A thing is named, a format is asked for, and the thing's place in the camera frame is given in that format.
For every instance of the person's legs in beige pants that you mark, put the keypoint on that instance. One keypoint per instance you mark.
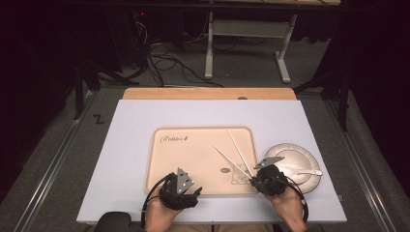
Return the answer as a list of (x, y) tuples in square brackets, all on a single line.
[(225, 228)]

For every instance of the beige plastic tray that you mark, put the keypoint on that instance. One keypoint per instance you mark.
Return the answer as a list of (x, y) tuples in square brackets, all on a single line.
[(193, 161)]

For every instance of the white metal desk frame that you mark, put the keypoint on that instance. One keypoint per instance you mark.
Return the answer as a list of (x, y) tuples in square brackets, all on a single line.
[(248, 28)]

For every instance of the white round plate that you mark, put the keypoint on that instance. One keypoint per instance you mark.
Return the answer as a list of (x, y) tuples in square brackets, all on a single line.
[(314, 185)]

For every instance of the black stand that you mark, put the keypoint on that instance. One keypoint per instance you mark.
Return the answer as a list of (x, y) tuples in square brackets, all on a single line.
[(344, 103), (79, 93)]

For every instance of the metal floor rail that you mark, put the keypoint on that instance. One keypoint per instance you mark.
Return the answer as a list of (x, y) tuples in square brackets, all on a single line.
[(54, 164), (361, 167)]

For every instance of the dark computer with red light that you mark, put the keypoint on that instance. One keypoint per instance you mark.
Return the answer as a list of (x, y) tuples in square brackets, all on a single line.
[(140, 29)]

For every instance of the wooden table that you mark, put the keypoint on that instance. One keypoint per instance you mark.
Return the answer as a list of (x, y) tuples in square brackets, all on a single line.
[(193, 93)]

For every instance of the white ceramic spoon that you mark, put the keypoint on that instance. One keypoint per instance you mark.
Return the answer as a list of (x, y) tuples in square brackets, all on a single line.
[(311, 172)]

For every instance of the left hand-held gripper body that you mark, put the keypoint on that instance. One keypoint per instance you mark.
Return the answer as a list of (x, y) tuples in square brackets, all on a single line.
[(179, 190)]

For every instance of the pale lavender board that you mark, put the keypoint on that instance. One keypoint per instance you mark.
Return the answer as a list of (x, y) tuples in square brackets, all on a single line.
[(129, 145)]

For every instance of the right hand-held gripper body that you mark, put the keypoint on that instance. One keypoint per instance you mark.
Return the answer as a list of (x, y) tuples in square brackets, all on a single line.
[(272, 180)]

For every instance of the black chair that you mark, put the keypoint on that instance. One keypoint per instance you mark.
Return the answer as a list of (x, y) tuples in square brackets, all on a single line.
[(112, 222)]

